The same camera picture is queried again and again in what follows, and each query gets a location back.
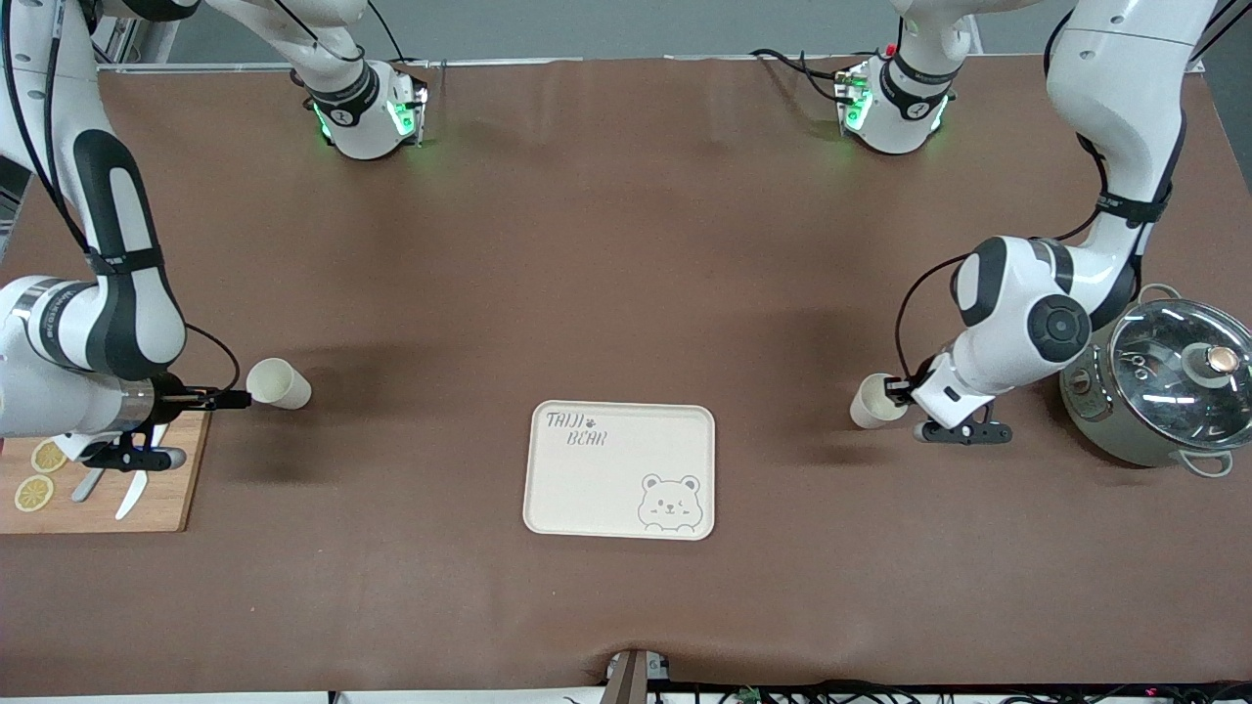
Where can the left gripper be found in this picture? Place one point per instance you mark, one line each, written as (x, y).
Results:
(901, 392)

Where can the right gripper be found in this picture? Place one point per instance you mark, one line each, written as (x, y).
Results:
(177, 397)

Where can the white plastic cup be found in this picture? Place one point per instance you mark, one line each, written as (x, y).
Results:
(871, 406)
(282, 384)

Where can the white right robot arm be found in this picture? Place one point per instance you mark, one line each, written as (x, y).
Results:
(127, 244)

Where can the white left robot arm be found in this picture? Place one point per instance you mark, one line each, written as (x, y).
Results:
(1115, 98)

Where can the cream bear print tray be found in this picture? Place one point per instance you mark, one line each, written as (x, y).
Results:
(606, 479)

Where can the bamboo cutting board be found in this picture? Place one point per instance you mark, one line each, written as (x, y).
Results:
(181, 489)

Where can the white plastic knife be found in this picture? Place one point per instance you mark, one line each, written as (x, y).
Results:
(132, 494)

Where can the grey plastic knife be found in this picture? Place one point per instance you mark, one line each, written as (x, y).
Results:
(86, 486)

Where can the yellow lemon slice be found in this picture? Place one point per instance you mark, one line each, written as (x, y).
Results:
(47, 458)
(34, 494)

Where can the grey-green electric cooking pot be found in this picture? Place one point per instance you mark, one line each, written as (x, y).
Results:
(1095, 420)

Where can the glass pot lid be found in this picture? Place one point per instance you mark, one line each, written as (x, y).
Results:
(1174, 372)

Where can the brown table cover mat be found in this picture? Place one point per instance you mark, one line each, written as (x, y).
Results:
(626, 244)

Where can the aluminium frame profile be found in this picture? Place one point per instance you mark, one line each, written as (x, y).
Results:
(132, 44)

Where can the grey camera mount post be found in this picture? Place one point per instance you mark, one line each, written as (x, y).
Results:
(631, 680)

